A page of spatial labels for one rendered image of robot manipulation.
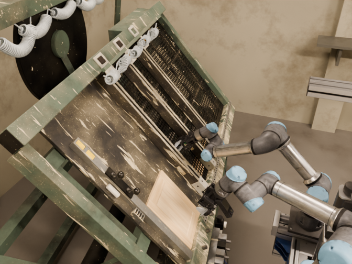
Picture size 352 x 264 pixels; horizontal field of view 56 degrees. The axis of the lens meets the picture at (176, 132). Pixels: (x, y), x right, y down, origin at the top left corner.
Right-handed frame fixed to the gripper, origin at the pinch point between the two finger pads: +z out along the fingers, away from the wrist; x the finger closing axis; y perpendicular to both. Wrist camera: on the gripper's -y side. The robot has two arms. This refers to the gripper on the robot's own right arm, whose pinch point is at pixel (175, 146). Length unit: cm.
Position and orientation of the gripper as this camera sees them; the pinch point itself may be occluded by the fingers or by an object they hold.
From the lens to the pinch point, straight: 233.4
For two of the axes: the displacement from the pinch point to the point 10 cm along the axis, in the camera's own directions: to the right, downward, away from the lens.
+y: -2.3, 5.5, -8.0
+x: 6.2, 7.2, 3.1
